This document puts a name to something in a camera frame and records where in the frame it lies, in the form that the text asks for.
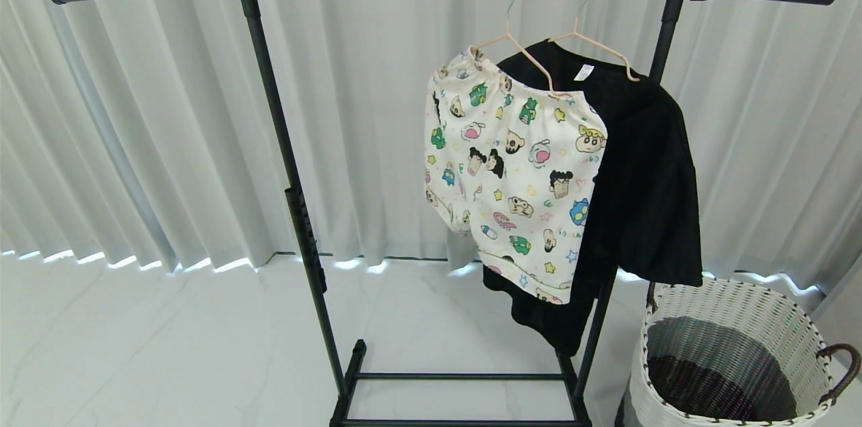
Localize white laundry basket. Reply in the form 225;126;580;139
616;276;862;427

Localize cream printed shorts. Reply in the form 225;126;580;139
424;46;609;306

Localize pink clothes hanger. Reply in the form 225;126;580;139
548;0;641;83
469;0;574;99

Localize black T-shirt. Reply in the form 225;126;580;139
482;39;704;358

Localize pale grey cabinet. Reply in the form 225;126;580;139
808;255;862;381

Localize white curtain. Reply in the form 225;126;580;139
0;0;862;294

